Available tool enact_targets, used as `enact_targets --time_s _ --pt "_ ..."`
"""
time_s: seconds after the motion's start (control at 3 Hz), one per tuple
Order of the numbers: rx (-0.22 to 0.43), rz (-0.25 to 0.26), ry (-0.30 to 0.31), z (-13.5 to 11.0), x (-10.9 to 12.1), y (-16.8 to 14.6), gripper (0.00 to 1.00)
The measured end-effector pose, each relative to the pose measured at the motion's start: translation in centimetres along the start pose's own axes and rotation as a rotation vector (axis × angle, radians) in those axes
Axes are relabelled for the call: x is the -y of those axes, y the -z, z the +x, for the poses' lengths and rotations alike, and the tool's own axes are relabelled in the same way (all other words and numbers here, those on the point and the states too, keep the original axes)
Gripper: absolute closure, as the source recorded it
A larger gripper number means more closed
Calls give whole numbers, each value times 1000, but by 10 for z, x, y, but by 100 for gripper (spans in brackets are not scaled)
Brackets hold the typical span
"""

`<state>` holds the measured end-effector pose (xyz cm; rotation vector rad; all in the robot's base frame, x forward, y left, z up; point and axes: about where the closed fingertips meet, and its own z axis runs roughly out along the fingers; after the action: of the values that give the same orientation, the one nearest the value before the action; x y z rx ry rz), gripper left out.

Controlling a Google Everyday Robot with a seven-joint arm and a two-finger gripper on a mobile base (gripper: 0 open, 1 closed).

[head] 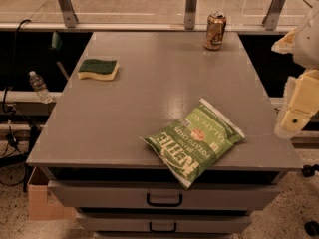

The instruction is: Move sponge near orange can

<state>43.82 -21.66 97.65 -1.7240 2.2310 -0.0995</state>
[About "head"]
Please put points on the green and yellow sponge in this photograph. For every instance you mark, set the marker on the green and yellow sponge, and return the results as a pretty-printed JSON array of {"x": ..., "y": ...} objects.
[{"x": 96, "y": 69}]

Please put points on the orange soda can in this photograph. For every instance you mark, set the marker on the orange soda can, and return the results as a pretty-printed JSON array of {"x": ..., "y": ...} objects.
[{"x": 216, "y": 23}]

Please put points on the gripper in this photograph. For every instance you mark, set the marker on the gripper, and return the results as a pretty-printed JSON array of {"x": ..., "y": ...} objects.
[{"x": 309, "y": 45}]

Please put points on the grey upper drawer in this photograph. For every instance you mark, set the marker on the grey upper drawer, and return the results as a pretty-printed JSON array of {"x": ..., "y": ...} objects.
[{"x": 162, "y": 195}]

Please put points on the metal railing bracket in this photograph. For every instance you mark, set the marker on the metal railing bracket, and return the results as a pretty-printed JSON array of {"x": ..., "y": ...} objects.
[
  {"x": 271, "y": 19},
  {"x": 69, "y": 16},
  {"x": 190, "y": 13}
]

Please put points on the middle metal railing bracket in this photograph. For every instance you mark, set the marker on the middle metal railing bracket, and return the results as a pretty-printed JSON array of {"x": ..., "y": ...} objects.
[{"x": 190, "y": 13}]

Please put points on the cardboard box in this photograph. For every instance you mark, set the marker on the cardboard box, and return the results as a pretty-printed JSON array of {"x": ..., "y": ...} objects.
[{"x": 43, "y": 205}]

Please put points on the grey drawer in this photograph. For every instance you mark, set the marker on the grey drawer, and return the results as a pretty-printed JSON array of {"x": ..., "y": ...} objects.
[
  {"x": 166, "y": 223},
  {"x": 162, "y": 195}
]

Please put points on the grey lower drawer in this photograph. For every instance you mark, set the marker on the grey lower drawer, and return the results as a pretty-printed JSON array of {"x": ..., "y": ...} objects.
[{"x": 166, "y": 223}]

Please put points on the clear plastic water bottle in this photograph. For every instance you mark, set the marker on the clear plastic water bottle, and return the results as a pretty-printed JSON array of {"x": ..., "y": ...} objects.
[{"x": 40, "y": 88}]

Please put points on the left metal railing bracket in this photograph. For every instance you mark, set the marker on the left metal railing bracket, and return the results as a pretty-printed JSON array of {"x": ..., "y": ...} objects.
[{"x": 69, "y": 16}]

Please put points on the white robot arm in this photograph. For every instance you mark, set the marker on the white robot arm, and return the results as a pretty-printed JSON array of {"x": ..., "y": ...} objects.
[{"x": 303, "y": 44}]

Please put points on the green handled tool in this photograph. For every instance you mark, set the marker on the green handled tool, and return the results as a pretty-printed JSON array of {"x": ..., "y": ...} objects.
[{"x": 54, "y": 49}]

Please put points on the black caster wheel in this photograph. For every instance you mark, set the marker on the black caster wheel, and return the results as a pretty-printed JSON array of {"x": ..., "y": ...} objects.
[{"x": 312, "y": 228}]

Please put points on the right metal railing bracket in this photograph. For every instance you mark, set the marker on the right metal railing bracket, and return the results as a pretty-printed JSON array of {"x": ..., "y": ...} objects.
[{"x": 271, "y": 19}]

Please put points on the green potato chips bag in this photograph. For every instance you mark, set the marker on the green potato chips bag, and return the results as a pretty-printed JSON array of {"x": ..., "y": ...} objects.
[{"x": 189, "y": 146}]

